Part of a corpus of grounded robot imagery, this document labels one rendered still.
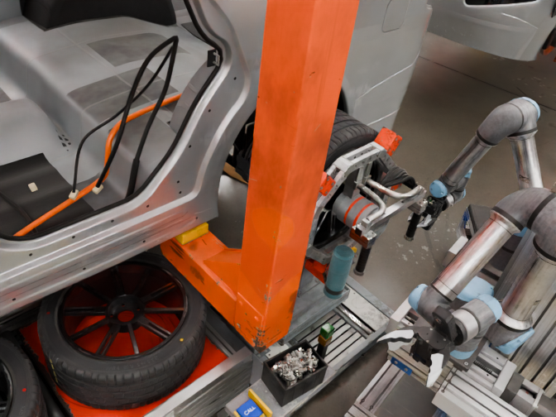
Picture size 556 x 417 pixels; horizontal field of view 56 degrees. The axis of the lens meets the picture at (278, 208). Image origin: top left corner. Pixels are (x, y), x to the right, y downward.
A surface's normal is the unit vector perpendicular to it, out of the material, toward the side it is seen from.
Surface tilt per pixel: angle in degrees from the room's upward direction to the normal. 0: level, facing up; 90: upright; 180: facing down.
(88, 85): 6
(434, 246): 0
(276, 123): 90
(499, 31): 97
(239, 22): 82
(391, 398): 0
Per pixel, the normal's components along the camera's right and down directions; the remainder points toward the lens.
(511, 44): -0.07, 0.78
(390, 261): 0.11, -0.77
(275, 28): -0.73, 0.37
